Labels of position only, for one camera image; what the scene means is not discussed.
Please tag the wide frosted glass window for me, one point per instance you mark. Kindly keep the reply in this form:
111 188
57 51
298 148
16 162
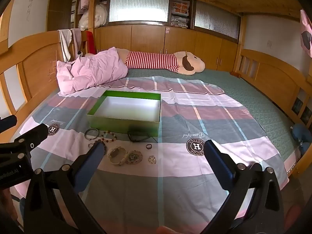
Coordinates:
139 8

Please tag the red hanging garment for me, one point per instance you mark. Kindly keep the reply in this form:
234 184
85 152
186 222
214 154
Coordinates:
91 41

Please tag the green cardboard box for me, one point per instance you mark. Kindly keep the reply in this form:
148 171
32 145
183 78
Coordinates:
126 109

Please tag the white hanging garment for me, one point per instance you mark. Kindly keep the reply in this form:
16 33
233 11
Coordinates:
65 43

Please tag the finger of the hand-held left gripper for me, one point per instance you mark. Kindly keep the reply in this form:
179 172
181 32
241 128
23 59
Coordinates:
34 134
7 123

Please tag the clear crystal trinket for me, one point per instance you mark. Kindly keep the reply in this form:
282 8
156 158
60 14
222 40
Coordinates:
152 159

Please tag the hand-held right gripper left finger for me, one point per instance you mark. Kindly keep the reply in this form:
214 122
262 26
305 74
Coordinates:
89 168

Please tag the plaid bed sheet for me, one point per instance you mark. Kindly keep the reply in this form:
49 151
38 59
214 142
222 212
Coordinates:
185 117

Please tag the green bedspread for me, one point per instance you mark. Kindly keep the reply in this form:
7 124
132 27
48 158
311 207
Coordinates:
256 97

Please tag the wooden wall cabinet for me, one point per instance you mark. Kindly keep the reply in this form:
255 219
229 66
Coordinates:
146 39

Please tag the silver metal bangle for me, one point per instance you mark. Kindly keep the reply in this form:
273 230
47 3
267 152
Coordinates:
90 134

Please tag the striped plush toy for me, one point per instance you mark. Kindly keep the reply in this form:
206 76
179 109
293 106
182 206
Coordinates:
151 61

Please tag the wooden headboard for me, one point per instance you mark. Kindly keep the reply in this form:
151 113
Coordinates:
34 65

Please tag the white bedding bags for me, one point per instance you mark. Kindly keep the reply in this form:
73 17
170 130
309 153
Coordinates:
95 14

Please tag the stack of folded bedding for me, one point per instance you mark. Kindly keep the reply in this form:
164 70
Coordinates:
180 14

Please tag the pink pillow on shelf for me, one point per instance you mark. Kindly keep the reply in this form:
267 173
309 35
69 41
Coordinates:
85 0

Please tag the pink printed cloth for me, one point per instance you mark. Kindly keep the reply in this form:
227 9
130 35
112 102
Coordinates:
306 34

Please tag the narrow frosted glass window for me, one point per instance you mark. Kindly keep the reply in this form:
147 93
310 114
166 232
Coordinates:
217 19

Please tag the pink duvet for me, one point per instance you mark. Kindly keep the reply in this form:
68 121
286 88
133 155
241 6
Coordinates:
92 70

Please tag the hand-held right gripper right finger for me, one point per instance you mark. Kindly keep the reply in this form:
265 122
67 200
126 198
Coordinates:
220 168

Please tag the wooden footboard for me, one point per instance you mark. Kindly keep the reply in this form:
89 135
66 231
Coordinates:
273 78

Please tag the pink hanging garment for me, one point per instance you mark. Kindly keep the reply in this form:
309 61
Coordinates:
76 40

